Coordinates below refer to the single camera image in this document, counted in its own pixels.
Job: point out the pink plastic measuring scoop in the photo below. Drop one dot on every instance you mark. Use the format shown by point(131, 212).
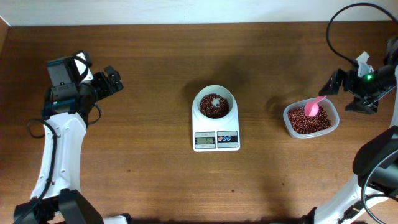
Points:
point(311, 108)

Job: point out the clear container of red beans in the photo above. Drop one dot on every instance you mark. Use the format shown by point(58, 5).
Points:
point(300, 126)

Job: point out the white round bowl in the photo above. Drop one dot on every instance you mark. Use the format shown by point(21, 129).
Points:
point(223, 92)

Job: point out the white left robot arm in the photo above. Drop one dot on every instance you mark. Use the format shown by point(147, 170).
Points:
point(75, 91)

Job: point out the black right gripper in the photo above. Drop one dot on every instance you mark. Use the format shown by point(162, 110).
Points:
point(347, 83)

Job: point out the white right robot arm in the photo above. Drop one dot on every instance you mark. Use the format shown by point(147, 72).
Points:
point(375, 164)

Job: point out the red beans in bowl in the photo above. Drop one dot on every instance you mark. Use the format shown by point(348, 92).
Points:
point(214, 106)

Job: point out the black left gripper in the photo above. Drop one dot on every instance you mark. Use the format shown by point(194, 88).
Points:
point(109, 81)

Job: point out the white digital kitchen scale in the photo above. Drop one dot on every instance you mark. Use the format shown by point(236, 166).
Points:
point(215, 135)

